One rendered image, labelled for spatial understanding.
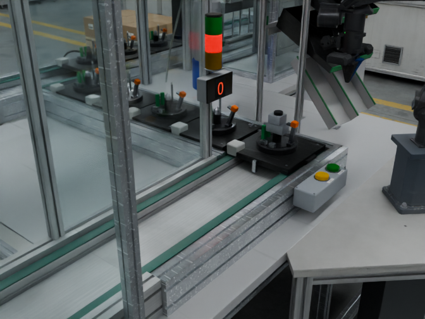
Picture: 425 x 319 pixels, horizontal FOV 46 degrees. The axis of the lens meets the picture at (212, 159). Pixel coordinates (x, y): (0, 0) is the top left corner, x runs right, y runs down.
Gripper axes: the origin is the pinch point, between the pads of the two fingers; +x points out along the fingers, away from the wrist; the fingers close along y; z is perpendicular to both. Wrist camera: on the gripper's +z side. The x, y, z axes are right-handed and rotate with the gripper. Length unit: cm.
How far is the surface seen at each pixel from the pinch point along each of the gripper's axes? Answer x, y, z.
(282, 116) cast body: 16.9, 5.5, 18.1
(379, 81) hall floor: 125, -392, 134
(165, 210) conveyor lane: 34, 51, 27
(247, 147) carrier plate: 28.4, 12.0, 26.8
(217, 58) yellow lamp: -4.0, 24.9, 29.3
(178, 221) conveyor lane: 34, 53, 20
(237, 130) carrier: 28.4, 2.0, 38.4
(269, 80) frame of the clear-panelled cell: 38, -80, 78
